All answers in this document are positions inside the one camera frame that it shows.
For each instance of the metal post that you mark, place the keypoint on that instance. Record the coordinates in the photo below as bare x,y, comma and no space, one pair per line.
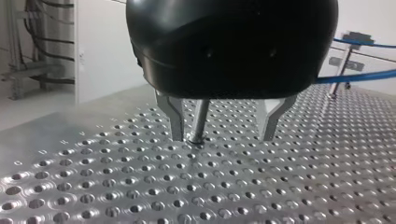
342,68
199,121

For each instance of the grey metal rack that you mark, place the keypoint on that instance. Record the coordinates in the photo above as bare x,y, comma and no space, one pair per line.
37,46

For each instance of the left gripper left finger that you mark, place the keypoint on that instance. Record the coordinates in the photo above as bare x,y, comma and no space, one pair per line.
176,116

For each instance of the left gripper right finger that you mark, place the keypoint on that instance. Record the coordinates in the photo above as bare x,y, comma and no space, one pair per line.
271,118

